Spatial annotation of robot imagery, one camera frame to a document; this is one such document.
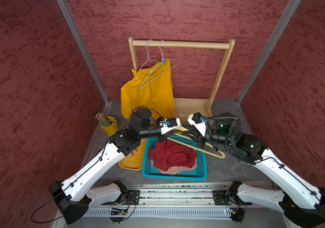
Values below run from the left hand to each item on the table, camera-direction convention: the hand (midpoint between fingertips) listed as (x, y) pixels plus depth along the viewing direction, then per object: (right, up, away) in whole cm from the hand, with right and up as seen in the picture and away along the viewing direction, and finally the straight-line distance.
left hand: (176, 127), depth 63 cm
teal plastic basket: (+14, -28, +17) cm, 36 cm away
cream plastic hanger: (+19, -13, -2) cm, 23 cm away
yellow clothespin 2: (-21, -19, +27) cm, 39 cm away
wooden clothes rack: (+10, +12, +59) cm, 61 cm away
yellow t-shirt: (-14, +23, +25) cm, 37 cm away
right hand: (+3, -3, -2) cm, 5 cm away
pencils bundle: (-46, +2, +28) cm, 54 cm away
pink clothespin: (-27, -20, +27) cm, 43 cm away
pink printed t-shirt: (0, -26, +17) cm, 31 cm away
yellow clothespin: (-23, -22, +25) cm, 40 cm away
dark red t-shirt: (-4, -16, +13) cm, 21 cm away
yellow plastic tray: (-25, -23, +25) cm, 42 cm away
